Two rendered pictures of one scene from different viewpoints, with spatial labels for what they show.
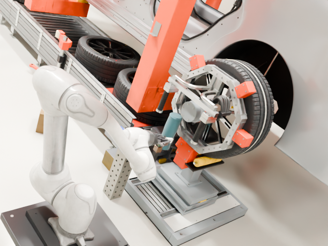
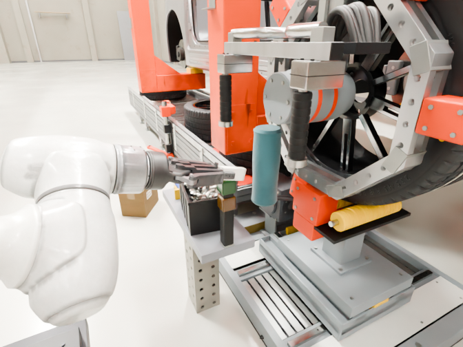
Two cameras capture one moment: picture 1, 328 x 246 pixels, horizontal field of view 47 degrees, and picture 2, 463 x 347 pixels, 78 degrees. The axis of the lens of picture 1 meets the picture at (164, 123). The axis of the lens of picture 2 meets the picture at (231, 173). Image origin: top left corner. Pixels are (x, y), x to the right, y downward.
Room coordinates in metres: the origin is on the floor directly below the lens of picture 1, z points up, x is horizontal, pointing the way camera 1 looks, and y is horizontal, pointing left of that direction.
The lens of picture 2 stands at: (1.38, -0.32, 0.98)
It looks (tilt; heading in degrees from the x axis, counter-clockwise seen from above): 24 degrees down; 25
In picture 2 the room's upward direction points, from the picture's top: straight up
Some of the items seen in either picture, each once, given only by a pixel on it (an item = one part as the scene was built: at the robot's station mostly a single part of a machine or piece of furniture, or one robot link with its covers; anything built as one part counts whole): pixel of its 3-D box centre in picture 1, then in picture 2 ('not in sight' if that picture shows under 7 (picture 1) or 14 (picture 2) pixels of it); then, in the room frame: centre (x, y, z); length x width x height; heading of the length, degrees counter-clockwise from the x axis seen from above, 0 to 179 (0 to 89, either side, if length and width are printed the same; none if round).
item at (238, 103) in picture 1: (206, 110); (329, 93); (2.23, -0.22, 0.85); 0.54 x 0.07 x 0.54; 51
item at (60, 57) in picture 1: (60, 60); (167, 131); (3.28, 1.15, 0.30); 0.09 x 0.05 x 0.50; 51
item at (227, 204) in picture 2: (157, 148); (226, 201); (1.99, -0.02, 0.59); 0.04 x 0.04 x 0.04; 51
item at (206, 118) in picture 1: (209, 117); (317, 73); (1.97, -0.23, 0.93); 0.09 x 0.05 x 0.05; 141
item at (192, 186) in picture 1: (193, 168); (344, 235); (2.36, -0.33, 0.32); 0.40 x 0.30 x 0.28; 51
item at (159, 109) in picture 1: (163, 100); (225, 99); (2.16, 0.06, 0.83); 0.04 x 0.04 x 0.16
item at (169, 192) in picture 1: (179, 183); (327, 266); (2.40, -0.29, 0.13); 0.50 x 0.36 x 0.10; 51
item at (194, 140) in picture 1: (198, 132); (299, 127); (1.94, -0.21, 0.83); 0.04 x 0.04 x 0.16
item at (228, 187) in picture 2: not in sight; (226, 184); (1.99, -0.02, 0.64); 0.04 x 0.04 x 0.04; 51
